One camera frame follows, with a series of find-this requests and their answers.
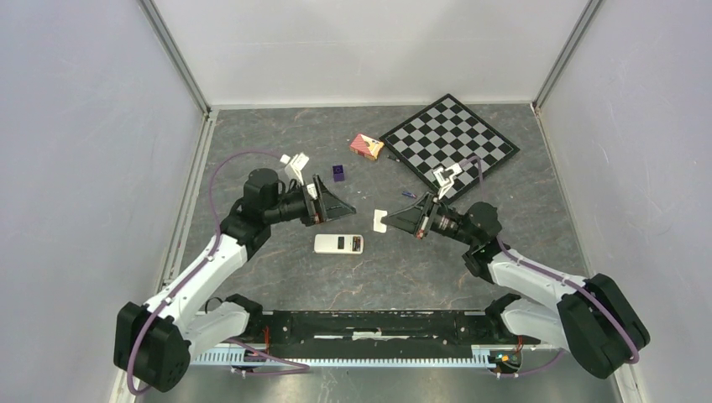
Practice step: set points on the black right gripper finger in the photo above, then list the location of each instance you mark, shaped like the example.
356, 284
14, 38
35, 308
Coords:
407, 225
416, 211

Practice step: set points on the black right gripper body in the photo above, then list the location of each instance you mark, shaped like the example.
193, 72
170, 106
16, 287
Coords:
447, 222

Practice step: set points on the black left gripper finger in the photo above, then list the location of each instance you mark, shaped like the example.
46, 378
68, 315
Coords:
329, 203
333, 215

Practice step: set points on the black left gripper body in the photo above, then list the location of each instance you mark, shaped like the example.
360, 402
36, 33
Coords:
291, 206

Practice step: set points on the white battery cover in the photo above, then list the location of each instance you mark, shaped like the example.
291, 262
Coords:
378, 225

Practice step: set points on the red and white remote control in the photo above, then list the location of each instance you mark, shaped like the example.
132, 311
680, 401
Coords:
348, 244

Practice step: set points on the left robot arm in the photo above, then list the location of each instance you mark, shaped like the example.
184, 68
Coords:
155, 342

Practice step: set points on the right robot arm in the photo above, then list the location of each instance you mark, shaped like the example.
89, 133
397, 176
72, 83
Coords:
590, 318

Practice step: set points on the purple plastic block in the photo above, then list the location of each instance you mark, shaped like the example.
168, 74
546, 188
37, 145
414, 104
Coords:
338, 173

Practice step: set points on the red playing card box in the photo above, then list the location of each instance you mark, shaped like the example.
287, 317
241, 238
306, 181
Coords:
366, 147

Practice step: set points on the black and white chessboard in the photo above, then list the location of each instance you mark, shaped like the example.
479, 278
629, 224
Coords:
442, 134

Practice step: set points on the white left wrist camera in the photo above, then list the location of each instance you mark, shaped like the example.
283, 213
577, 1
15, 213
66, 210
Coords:
294, 166

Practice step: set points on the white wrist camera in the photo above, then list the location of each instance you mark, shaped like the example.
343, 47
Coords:
294, 166
445, 177

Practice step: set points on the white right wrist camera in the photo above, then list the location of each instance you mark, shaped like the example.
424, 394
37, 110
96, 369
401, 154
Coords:
445, 177

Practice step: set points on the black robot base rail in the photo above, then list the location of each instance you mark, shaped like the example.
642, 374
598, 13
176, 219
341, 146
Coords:
370, 339

